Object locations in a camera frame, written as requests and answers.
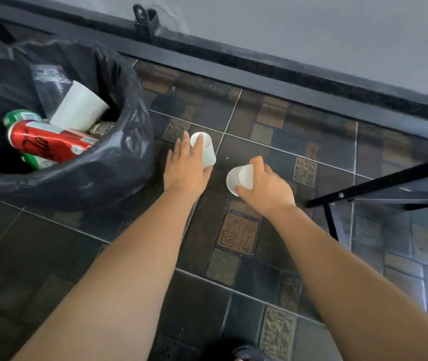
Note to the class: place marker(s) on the person's left hand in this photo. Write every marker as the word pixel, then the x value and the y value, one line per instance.
pixel 184 172

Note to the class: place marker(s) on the person's right hand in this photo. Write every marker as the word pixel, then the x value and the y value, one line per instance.
pixel 268 191

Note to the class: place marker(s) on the person's left middle finger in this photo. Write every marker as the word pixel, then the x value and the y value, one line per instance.
pixel 186 143

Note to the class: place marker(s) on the person's left thumb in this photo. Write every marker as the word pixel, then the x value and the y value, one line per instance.
pixel 208 173

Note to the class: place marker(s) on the person's right thumb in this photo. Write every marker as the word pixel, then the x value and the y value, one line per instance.
pixel 244 190

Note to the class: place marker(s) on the person's left little finger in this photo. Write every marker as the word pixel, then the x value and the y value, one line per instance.
pixel 169 158

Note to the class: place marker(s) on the white plastic cup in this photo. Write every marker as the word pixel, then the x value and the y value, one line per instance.
pixel 209 152
pixel 238 178
pixel 78 107

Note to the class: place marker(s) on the person's right forearm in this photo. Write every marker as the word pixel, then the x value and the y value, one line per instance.
pixel 349 289

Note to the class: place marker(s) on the person's left forearm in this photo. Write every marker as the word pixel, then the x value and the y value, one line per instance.
pixel 123 281

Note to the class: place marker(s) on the black trash bag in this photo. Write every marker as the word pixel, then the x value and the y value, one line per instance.
pixel 123 146

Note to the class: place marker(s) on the silver metal can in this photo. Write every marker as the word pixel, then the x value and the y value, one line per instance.
pixel 102 128

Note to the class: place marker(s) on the red soda can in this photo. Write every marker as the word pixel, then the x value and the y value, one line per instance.
pixel 48 142

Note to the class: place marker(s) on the green soda can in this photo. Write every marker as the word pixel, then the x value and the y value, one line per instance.
pixel 39 161
pixel 20 116

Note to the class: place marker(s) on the clear plastic wrapper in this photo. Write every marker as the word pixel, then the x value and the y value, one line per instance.
pixel 50 84

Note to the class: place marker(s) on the black baseboard rail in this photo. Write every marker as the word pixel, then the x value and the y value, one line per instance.
pixel 259 73

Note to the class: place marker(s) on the black metal bracket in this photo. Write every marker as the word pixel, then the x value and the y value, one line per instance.
pixel 147 20

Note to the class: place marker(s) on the black metal frame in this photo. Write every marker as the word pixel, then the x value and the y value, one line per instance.
pixel 387 182

